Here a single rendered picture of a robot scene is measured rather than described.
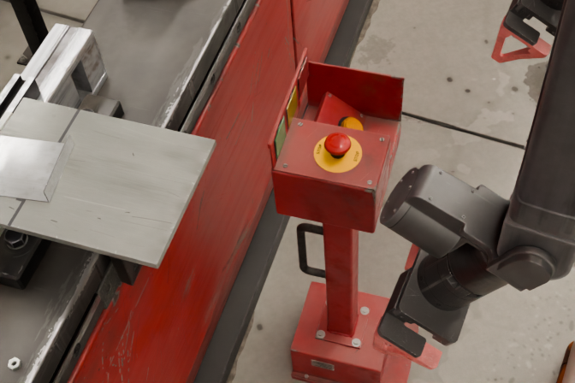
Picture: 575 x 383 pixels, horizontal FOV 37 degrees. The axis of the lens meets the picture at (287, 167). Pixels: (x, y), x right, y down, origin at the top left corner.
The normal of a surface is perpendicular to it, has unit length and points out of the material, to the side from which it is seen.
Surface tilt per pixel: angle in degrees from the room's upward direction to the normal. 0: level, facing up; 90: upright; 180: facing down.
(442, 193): 22
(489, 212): 27
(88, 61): 90
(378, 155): 0
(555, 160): 90
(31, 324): 0
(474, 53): 0
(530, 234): 90
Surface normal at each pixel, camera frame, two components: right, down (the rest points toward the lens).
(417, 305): 0.36, -0.40
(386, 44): -0.06, -0.60
